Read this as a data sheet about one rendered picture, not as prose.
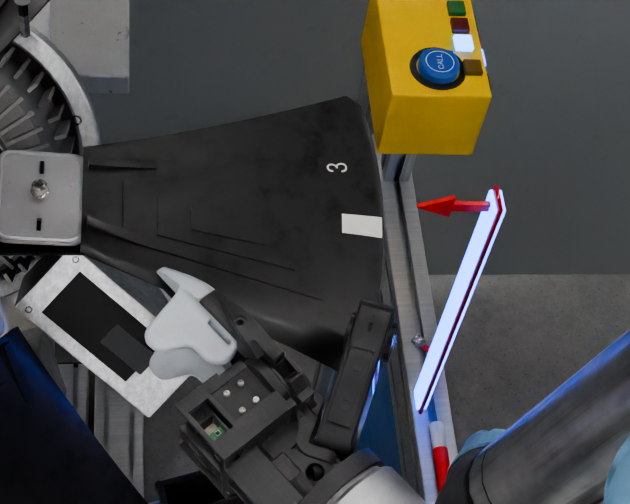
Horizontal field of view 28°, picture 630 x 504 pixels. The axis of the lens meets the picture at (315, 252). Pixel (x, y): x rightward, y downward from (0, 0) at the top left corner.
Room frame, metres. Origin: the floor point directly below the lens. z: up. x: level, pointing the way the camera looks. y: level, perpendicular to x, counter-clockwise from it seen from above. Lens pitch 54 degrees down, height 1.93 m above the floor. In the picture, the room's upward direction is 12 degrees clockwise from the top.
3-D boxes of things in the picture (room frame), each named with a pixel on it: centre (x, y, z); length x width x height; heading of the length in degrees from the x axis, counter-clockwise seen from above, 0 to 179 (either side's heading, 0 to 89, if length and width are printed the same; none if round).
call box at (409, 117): (0.92, -0.07, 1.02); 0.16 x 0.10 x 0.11; 14
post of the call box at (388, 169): (0.92, -0.07, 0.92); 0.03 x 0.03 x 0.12; 14
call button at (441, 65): (0.88, -0.08, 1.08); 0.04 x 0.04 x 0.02
